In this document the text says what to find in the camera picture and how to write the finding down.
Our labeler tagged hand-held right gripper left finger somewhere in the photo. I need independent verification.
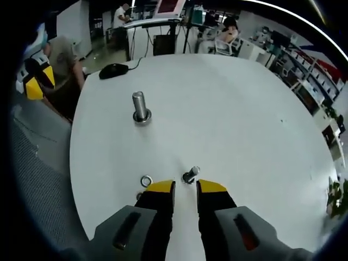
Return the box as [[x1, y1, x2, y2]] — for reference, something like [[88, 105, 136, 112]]
[[67, 179, 176, 261]]

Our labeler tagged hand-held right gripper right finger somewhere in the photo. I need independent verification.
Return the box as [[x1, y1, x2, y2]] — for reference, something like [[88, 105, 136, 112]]
[[196, 179, 314, 261]]

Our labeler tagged small metal washer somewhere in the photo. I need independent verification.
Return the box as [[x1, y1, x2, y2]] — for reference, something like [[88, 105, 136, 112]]
[[140, 175, 154, 188]]

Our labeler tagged thin threaded metal stud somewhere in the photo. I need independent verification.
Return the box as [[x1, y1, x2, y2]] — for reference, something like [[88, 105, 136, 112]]
[[182, 166, 201, 185]]

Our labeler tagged thick metal stud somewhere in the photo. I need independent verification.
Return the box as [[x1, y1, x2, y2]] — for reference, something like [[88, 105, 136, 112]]
[[132, 91, 153, 127]]

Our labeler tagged black computer mouse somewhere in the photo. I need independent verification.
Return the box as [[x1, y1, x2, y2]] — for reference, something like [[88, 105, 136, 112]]
[[98, 63, 129, 80]]

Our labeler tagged grey mesh office chair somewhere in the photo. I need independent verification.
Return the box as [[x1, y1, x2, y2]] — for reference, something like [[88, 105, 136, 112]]
[[10, 99, 92, 261]]

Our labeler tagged green potted plant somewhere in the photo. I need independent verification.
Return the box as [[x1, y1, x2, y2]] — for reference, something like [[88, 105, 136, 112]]
[[324, 178, 348, 220]]

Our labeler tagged white framed monitor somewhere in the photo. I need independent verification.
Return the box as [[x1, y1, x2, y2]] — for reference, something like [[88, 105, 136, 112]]
[[154, 0, 186, 19]]

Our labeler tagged storage shelf with white bins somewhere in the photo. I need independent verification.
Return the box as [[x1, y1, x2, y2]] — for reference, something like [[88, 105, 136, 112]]
[[271, 39, 344, 111]]

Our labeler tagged white swivel chair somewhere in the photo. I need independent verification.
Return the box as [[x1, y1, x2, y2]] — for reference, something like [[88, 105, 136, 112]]
[[214, 35, 243, 57]]

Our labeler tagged curved ceiling light strip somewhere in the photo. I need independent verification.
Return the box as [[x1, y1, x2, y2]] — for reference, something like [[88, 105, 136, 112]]
[[241, 0, 348, 60]]

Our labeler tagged black mouse cable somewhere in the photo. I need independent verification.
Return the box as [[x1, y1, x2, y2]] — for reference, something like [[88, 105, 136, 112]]
[[126, 56, 144, 71]]

